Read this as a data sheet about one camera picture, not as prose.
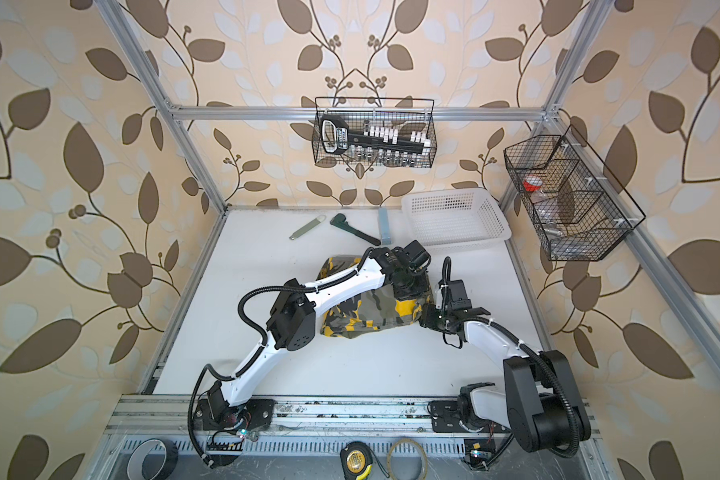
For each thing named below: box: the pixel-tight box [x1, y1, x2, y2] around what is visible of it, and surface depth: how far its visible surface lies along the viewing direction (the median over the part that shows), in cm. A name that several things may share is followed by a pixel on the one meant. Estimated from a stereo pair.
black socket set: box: [320, 114, 431, 164], surface depth 86 cm
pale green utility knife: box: [289, 214, 327, 241], surface depth 118 cm
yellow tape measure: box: [340, 440, 373, 480], surface depth 68 cm
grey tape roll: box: [126, 438, 179, 480], surface depth 69 cm
